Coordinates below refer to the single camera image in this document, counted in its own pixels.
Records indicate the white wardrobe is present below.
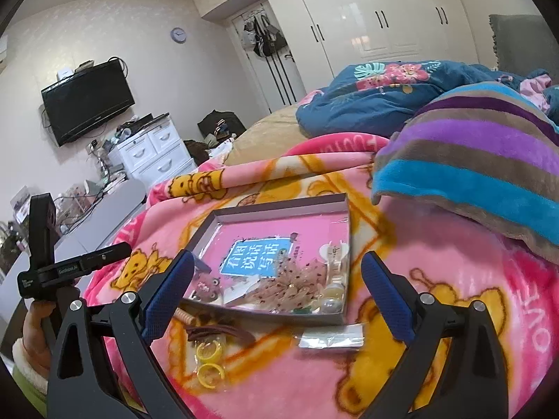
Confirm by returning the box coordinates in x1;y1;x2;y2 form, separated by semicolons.
194;0;478;91

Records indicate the white drawer cabinet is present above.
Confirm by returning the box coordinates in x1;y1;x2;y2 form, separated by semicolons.
108;113;197;191

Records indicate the white door with bags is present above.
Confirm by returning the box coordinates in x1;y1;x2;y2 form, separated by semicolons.
231;0;305;113

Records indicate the grey headboard cushion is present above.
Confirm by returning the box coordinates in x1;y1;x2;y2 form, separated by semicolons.
489;14;558;80

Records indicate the striped purple blue blanket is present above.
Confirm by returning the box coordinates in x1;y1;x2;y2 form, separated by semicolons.
371;82;558;263

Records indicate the tan bed sheet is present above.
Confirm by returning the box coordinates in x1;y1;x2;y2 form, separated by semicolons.
224;105;311;167

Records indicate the cream claw hair clip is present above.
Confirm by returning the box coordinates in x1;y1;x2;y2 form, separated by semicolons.
318;241;350;282

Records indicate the pink bear print blanket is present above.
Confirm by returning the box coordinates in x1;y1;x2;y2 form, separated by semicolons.
84;137;558;418

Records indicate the black wall television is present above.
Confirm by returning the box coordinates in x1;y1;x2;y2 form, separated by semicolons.
42;58;135;147

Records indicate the person's left hand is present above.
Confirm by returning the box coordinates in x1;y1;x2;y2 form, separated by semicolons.
23;301;55;378

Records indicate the clear bag pearl jewelry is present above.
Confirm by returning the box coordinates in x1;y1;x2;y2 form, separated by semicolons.
314;283;346;314

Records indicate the pink plush hair clip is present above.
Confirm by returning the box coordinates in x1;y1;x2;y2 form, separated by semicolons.
191;275;222;304

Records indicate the black bag on floor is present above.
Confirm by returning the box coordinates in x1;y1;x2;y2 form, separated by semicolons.
197;110;246;141

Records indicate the round wall clock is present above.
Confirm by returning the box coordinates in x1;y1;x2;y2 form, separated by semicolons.
169;28;188;44

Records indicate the beige spiral hair tie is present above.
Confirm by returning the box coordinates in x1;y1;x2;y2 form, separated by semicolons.
174;306;200;325

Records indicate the blue floral quilt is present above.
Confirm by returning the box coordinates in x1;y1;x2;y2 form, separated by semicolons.
296;60;558;138

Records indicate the grey cardboard tray box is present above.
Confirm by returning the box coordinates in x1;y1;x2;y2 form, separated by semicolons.
183;194;350;325

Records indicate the yellow ring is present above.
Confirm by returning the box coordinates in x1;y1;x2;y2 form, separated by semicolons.
196;362;227;390
194;339;224;365

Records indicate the brown hair clip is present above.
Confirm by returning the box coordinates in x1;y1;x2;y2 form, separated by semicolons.
184;324;256;346

